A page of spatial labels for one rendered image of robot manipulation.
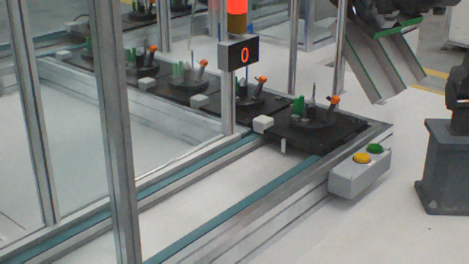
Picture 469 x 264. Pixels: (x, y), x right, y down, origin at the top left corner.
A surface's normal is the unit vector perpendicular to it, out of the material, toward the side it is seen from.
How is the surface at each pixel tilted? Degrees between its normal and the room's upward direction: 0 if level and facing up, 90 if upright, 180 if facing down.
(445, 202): 90
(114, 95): 90
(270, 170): 0
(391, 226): 0
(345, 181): 90
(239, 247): 90
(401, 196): 0
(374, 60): 45
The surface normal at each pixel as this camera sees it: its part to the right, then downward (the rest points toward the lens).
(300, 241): 0.00, -0.90
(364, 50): 0.45, -0.40
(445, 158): -0.74, 0.29
